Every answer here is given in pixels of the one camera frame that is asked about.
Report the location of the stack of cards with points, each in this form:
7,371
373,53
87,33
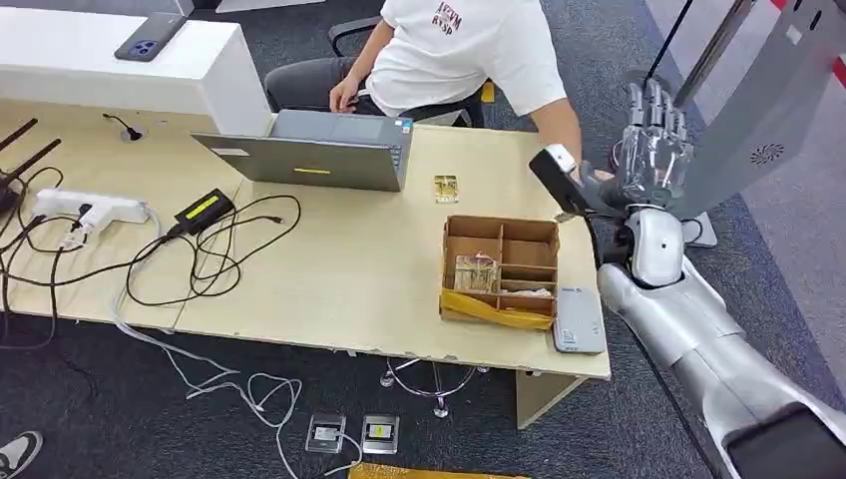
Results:
476,274

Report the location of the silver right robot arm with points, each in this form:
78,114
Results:
687,330

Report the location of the white stand base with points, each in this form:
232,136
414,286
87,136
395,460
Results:
704,231

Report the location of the dark blue smartphone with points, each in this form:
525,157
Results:
150,36

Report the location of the gold card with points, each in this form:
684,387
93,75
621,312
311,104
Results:
446,188

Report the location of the chrome chair base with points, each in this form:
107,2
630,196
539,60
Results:
433,390

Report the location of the pale wooden desk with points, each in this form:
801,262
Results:
343,264

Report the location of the black pole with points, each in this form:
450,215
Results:
669,40

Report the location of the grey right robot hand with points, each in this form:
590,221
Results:
654,165

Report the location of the person's left hand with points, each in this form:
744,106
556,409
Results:
598,175

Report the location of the wooden card box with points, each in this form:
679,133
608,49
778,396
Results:
522,254

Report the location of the person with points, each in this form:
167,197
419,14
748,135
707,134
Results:
456,59

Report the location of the black router antenna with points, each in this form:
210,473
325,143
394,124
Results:
30,162
16,134

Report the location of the white plug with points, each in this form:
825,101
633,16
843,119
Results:
89,221

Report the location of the grey laptop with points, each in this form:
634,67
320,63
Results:
317,155

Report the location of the white power strip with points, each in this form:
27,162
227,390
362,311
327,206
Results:
86,201

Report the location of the black and white shoe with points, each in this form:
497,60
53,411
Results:
16,453

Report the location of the grey flat device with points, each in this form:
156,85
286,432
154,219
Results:
579,320

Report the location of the grey panel with swirl logo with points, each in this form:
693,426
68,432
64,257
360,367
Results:
766,112

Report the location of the black power adapter yellow label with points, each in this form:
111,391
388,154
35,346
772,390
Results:
203,210

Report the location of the white counter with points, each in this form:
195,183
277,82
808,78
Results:
132,73

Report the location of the person's right hand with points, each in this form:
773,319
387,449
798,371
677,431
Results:
343,96

